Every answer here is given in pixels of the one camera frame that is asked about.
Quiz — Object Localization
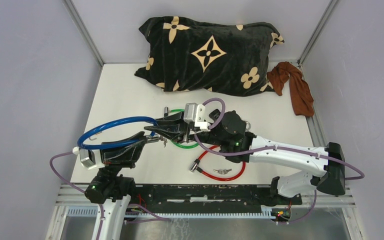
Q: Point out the red cable lock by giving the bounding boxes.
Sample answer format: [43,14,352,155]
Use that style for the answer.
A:
[189,145,247,182]

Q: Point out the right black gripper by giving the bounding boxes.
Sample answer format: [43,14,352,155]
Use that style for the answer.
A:
[145,110,226,147]

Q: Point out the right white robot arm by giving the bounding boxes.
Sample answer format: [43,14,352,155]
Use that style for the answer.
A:
[145,109,346,204]

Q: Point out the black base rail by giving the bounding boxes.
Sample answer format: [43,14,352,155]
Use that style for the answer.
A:
[126,184,303,220]

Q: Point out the blue cable lock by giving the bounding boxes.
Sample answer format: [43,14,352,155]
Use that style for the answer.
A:
[76,115,160,151]

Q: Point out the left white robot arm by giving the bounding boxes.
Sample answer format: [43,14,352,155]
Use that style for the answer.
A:
[79,131,148,240]

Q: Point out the green cable lock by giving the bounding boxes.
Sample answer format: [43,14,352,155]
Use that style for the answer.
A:
[164,106,199,149]

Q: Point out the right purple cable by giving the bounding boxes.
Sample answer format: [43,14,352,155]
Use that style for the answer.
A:
[193,97,366,181]

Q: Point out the small brass padlock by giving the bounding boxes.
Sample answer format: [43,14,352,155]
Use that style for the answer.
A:
[88,131,102,141]

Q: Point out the black floral pillow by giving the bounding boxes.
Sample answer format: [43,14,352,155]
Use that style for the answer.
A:
[135,16,285,97]

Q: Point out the brown cloth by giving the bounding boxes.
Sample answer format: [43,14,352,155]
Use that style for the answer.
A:
[267,61,315,117]

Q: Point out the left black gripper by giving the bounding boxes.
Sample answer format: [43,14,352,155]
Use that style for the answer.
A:
[97,131,146,180]

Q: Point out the blue cable lock keys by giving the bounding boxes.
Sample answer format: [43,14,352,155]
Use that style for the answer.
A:
[159,136,168,148]

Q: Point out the purple cable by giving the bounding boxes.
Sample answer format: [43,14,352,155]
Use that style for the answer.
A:
[48,151,105,240]
[193,97,366,181]

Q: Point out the small black padlock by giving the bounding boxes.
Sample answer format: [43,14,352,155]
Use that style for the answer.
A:
[208,109,221,121]

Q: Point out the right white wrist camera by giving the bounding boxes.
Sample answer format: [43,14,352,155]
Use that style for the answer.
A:
[183,103,211,132]

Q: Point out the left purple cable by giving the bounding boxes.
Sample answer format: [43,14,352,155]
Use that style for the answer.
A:
[48,151,105,240]

